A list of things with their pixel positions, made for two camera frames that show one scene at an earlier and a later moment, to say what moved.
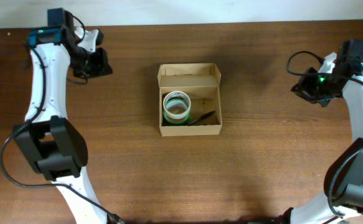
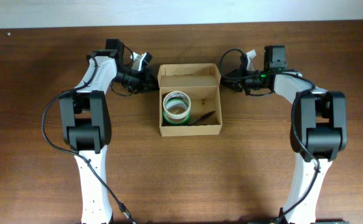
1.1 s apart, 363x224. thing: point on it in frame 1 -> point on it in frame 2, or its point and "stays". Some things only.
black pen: (203, 116) stays
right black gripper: (309, 88) -> (231, 79)
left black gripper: (94, 65) -> (150, 83)
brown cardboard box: (202, 81) stays
